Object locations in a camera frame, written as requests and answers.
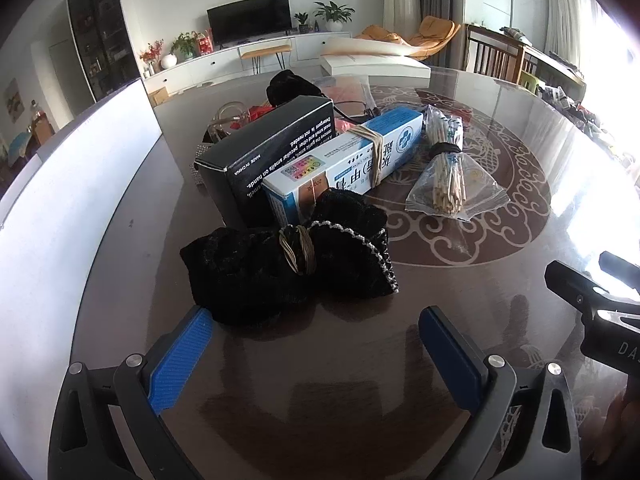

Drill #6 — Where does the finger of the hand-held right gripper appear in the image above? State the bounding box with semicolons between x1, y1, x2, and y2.
598;250;640;287
544;260;640;315

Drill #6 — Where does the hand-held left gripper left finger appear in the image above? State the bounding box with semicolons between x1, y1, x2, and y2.
47;305;216;480

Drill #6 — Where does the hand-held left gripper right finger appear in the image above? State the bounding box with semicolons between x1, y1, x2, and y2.
418;305;583;480

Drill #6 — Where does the black velvet pouch silver trim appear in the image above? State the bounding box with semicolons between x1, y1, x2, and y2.
179;187;401;326

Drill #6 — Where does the clear bag of toothpicks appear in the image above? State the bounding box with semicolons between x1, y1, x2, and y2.
405;104;512;223

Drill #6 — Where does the large white storage box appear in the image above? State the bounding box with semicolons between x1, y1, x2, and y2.
0;77;164;461

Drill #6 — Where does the rhinestone bow hair clip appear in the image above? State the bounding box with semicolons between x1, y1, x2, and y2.
192;144;212;187

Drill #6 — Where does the blue white medicine box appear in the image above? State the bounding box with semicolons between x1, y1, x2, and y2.
261;108;426;226

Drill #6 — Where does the black cardboard box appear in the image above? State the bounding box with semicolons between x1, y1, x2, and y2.
194;95;346;231

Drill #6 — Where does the clear hair claw clip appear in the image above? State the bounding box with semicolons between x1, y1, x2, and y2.
206;101;252;144

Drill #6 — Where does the pile of assorted small items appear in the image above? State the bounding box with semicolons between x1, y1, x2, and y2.
540;85;640;171

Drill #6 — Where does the dark wooden chair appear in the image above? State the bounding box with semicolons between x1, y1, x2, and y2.
465;24;526;86

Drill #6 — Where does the bright window curtain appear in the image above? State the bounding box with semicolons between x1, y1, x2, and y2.
545;0;601;71

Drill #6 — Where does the wooden side cabinet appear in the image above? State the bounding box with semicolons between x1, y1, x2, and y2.
26;110;56;148

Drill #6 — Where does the blue patterned chair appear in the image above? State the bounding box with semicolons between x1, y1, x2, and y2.
0;130;30;166

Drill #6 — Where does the orange lounge chair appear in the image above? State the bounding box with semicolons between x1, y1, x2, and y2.
355;15;462;61

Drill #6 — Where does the white television cabinet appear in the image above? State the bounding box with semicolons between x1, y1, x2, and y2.
142;30;356;96

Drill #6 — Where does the white flat cardboard box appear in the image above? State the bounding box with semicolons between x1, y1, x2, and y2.
320;36;432;81

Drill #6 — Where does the white door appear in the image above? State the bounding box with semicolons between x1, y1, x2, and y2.
48;38;83;131

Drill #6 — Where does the red flower arrangement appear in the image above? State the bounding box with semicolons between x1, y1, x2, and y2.
139;39;166;66

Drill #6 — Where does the bushy green potted plant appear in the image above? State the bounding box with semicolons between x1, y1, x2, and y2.
171;31;201;61

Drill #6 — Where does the wooden stool with black legs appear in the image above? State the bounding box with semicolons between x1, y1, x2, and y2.
239;42;292;75

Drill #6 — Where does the dark glass display cabinet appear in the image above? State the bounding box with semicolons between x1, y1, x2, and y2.
66;0;141;103

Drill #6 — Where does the black television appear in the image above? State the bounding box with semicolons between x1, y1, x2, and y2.
206;0;292;46

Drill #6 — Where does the large potted plant white pot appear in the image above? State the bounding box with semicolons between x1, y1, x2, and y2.
314;1;356;32

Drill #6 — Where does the framed wall picture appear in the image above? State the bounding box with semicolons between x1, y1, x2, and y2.
4;77;26;121

